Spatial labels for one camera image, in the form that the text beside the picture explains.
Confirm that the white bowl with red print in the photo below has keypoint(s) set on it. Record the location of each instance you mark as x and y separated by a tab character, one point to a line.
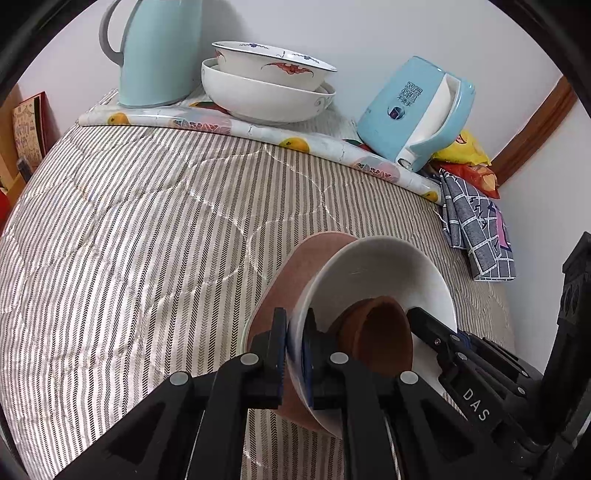
268	64

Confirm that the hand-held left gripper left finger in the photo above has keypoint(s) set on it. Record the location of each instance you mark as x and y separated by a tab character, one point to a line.
276	364

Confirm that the light blue tissue box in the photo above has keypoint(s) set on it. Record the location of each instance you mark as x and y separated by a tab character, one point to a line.
397	115

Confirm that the yellow snack bag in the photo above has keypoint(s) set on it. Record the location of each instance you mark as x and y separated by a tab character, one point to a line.
466	150

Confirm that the pink plate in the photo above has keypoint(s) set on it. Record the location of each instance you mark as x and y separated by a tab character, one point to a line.
286	286

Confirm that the fruit print plastic mat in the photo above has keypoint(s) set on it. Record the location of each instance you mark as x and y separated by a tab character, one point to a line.
323	147

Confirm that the red patterned book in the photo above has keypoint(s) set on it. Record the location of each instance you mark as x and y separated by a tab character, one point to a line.
32	124

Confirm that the grey checked cloth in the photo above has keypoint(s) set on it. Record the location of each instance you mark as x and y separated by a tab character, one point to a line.
480	235

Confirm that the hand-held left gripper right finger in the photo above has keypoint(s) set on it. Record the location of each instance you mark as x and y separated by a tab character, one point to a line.
308	369

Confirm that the brown wooden door frame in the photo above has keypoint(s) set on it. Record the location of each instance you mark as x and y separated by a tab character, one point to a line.
540	134

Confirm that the small brown bowl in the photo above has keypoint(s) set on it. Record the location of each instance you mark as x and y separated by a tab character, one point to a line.
383	332

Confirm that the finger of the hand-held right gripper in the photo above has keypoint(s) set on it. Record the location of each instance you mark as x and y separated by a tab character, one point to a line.
498	364
443	350

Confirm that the large white bowl blue print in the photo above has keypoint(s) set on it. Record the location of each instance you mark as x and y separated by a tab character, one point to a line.
258	101

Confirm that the light blue kettle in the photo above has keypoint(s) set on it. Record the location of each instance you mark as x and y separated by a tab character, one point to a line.
157	55

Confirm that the red snack bag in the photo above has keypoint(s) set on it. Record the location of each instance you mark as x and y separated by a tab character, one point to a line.
480	177

